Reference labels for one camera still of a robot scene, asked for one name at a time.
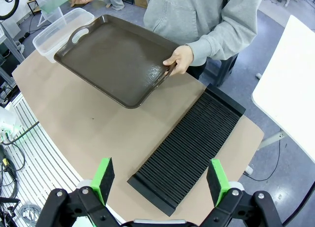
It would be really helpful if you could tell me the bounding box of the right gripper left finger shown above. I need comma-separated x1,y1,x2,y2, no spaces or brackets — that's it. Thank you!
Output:
36,157,124,227

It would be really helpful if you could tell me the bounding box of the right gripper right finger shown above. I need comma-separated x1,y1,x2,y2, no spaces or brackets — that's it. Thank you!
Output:
196,159,284,227

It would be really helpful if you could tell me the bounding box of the brown plastic serving tray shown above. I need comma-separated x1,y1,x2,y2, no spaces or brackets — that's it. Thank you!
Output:
53,14,181,110

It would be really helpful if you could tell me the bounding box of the green PCB board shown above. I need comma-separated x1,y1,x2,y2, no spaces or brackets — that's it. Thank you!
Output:
40,0,73,14

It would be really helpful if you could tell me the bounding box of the person's left forearm grey sleeve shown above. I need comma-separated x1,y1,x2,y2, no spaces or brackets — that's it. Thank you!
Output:
186,5,265,61

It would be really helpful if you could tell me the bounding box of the person's left hand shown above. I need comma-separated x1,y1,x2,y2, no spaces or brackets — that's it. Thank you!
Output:
162,45,194,75

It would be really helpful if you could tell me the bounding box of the black slotted PCB rack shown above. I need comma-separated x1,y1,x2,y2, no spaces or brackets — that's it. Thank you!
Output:
126,83,247,218

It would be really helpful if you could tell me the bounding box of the white slatted panel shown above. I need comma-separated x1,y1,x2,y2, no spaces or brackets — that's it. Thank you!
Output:
9,93,125,227

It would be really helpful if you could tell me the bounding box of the white side table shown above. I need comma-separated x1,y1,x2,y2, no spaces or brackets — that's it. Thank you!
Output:
252,14,315,164

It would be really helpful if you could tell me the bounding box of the clear plastic open box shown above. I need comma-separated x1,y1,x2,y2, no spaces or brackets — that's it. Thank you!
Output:
32,7,95,64

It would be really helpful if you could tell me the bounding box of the person's grey hoodie torso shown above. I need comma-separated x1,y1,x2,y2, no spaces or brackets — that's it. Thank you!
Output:
98,0,265,66

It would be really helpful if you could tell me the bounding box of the thin black floor cable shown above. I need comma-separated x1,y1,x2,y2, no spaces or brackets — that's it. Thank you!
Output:
243,138,289,182

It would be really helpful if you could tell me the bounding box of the grey coiled cable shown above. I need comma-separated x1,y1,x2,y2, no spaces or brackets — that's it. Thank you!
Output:
18,203,42,226

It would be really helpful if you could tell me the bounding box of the black cable bundle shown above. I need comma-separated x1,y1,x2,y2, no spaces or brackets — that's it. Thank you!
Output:
0,142,26,214

